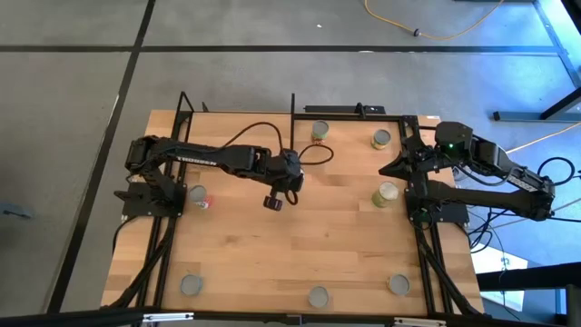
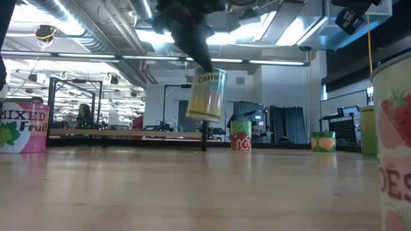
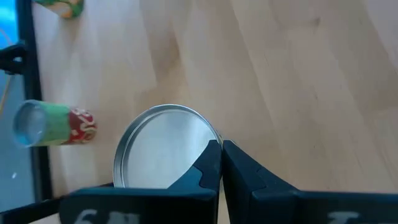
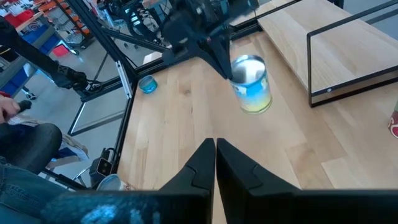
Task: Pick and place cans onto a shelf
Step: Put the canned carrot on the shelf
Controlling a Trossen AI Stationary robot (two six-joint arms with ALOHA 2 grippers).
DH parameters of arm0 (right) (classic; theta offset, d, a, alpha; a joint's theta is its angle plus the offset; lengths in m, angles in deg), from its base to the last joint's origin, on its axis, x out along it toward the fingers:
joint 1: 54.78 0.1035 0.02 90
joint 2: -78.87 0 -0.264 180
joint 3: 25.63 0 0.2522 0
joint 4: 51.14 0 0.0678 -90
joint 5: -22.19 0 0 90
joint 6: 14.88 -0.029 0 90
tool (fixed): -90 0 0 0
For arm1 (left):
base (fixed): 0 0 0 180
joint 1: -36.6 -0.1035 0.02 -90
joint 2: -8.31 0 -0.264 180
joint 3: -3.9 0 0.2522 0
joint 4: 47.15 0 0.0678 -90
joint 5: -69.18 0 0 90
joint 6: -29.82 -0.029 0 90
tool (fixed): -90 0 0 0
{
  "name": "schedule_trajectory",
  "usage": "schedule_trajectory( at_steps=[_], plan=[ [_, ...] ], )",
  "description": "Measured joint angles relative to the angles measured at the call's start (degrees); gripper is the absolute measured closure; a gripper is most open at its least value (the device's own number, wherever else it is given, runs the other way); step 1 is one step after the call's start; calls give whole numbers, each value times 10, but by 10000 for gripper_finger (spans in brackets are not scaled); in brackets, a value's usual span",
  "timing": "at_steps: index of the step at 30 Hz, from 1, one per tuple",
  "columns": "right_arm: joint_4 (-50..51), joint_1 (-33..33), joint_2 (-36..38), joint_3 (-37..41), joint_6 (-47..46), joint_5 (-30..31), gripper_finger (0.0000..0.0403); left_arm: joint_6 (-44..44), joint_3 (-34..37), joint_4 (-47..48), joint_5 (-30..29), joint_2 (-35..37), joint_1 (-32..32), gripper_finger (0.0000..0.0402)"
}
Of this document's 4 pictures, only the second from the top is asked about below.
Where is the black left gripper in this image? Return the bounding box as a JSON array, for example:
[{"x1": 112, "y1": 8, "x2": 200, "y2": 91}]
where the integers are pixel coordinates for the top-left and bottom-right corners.
[{"x1": 151, "y1": 0, "x2": 227, "y2": 73}]

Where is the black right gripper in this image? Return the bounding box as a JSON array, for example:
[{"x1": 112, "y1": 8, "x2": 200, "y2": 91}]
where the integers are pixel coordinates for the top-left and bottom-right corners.
[{"x1": 330, "y1": 0, "x2": 383, "y2": 35}]

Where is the yellow and teal carrots can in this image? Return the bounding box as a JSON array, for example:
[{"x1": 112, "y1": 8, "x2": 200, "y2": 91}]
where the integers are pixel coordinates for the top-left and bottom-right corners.
[{"x1": 185, "y1": 66, "x2": 229, "y2": 123}]

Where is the green red swirl can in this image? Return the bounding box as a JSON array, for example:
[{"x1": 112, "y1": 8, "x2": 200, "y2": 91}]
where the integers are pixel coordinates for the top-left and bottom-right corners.
[{"x1": 230, "y1": 120, "x2": 253, "y2": 151}]

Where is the short green oranges can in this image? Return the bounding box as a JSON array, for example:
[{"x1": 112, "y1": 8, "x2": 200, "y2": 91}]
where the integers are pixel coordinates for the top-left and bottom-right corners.
[{"x1": 310, "y1": 131, "x2": 337, "y2": 153}]

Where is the white red fruit print can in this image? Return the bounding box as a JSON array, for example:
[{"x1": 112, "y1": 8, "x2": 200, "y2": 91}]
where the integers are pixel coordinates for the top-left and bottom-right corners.
[{"x1": 369, "y1": 51, "x2": 411, "y2": 231}]

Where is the white pink mixed fruit can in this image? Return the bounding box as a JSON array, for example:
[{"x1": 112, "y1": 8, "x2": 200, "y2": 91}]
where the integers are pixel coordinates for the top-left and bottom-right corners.
[{"x1": 0, "y1": 101, "x2": 51, "y2": 154}]

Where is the long linear ceiling light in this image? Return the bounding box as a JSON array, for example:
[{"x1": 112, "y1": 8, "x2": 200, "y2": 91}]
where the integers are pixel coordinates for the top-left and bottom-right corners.
[{"x1": 0, "y1": 50, "x2": 311, "y2": 67}]

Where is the dark computer monitor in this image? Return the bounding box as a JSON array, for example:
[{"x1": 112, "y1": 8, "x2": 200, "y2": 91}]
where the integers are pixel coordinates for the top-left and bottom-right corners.
[{"x1": 233, "y1": 101, "x2": 265, "y2": 123}]

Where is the grey partition panel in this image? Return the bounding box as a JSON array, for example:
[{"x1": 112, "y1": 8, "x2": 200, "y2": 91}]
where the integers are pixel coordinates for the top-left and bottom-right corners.
[{"x1": 320, "y1": 89, "x2": 370, "y2": 142}]

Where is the red background object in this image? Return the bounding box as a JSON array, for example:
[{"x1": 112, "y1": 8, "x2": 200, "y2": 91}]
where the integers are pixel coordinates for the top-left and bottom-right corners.
[{"x1": 131, "y1": 115, "x2": 144, "y2": 141}]

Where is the black perforated equipment rack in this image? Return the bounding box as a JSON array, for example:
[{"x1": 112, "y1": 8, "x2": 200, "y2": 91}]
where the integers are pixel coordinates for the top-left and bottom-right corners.
[{"x1": 319, "y1": 105, "x2": 362, "y2": 145}]

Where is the black ceiling-hung device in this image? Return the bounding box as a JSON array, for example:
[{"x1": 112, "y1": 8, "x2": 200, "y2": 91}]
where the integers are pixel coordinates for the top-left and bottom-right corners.
[{"x1": 34, "y1": 24, "x2": 58, "y2": 44}]

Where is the yellow extension cable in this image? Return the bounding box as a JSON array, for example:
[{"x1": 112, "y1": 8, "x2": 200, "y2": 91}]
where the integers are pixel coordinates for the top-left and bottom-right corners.
[{"x1": 366, "y1": 14, "x2": 374, "y2": 75}]

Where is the black background rig frame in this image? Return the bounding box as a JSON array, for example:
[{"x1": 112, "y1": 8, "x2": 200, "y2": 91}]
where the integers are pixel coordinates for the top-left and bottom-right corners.
[
  {"x1": 53, "y1": 78, "x2": 104, "y2": 129},
  {"x1": 162, "y1": 83, "x2": 193, "y2": 129}
]

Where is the wooden shelf with black frame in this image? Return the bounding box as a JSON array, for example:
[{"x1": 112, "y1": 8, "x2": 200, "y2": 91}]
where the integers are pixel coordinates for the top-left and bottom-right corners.
[{"x1": 47, "y1": 76, "x2": 209, "y2": 152}]

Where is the black aluminium table frame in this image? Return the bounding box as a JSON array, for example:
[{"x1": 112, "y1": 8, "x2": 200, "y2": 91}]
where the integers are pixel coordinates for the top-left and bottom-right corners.
[{"x1": 47, "y1": 141, "x2": 378, "y2": 154}]

